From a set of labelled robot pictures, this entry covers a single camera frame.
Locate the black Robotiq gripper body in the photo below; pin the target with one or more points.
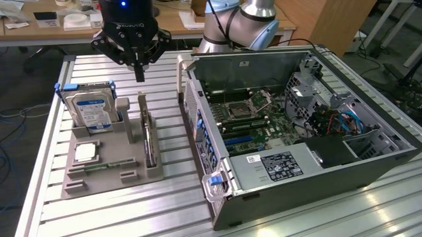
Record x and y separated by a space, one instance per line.
129 17

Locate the graphics card with metal bracket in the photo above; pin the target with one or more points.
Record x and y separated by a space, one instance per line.
148 138

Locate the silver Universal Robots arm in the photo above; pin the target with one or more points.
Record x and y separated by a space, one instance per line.
257 12

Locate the small white box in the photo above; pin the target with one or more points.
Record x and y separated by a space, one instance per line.
96 21

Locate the white paper stack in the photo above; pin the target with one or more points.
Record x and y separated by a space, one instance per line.
192 21

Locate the white box with round recess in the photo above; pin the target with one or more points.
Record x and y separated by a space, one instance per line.
77 22

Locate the black chair base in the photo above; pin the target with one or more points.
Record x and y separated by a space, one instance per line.
405 81
39 55

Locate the wooden desk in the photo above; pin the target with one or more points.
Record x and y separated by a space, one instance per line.
39 34

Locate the white box with black lid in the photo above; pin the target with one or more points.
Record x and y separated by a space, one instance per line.
46 19

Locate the white tape roll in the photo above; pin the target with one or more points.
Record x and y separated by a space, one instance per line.
63 2

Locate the hard disk with blue caddy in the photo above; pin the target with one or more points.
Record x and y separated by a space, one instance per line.
89 108

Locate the white paper label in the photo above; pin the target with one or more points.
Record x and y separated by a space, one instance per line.
17 25

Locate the thin metal locking lever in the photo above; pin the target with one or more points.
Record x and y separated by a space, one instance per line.
225 96

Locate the clear plastic bag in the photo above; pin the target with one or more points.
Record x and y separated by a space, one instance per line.
15 11

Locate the CPU socket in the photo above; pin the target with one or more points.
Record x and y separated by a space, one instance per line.
238 109

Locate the metal socket cover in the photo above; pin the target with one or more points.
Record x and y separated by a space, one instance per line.
264 98

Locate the RAM stick with white label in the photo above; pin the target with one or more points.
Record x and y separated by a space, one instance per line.
246 124

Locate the silver CPU chip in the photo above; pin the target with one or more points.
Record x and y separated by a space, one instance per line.
85 153

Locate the blue expansion slot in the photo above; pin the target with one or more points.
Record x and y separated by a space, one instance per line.
240 141

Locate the perforated metal drive cage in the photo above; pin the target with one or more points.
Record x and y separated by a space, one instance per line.
304 98

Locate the green motherboard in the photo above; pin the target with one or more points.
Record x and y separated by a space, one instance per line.
276 127

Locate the green bare RAM stick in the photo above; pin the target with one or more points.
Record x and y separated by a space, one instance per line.
100 168

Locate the wooden cabinet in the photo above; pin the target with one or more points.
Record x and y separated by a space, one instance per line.
331 22

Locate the grey plastic parts rack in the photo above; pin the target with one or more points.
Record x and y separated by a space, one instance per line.
109 184

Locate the blue case release latch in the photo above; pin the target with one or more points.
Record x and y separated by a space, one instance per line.
216 179

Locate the grey power supply unit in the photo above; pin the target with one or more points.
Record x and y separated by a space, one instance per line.
280 169

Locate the grey metal disk bay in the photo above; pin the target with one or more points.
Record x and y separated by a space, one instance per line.
369 145

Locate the open dark grey PC case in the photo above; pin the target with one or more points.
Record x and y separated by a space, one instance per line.
297 197

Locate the white desk frame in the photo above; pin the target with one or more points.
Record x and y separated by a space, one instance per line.
385 22

